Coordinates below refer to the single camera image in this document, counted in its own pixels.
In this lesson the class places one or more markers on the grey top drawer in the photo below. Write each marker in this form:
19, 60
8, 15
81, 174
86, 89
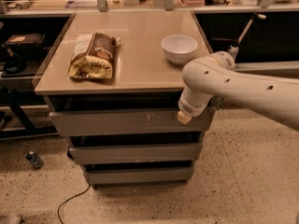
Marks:
108, 122

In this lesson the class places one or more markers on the white bowl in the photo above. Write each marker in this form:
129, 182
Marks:
179, 49

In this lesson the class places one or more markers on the black headphones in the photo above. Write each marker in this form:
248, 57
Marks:
14, 62

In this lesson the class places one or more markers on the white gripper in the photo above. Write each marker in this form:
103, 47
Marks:
189, 109

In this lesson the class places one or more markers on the grey drawer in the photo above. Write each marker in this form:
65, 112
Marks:
108, 122
136, 153
138, 176

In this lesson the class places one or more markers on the small blue can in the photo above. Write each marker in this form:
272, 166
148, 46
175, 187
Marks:
34, 159

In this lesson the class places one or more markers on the grey middle drawer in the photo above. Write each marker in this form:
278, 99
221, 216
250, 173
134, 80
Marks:
136, 153

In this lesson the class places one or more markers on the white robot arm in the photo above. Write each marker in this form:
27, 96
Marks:
276, 98

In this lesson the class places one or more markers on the brown yellow chip bag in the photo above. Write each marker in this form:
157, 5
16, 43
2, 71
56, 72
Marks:
93, 56

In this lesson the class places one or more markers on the white bottle with pole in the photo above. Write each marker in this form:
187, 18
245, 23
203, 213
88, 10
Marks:
234, 47

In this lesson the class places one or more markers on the grey drawer cabinet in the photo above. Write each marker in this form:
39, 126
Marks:
142, 79

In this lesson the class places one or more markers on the grey bottom drawer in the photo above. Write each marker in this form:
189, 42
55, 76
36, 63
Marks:
138, 176

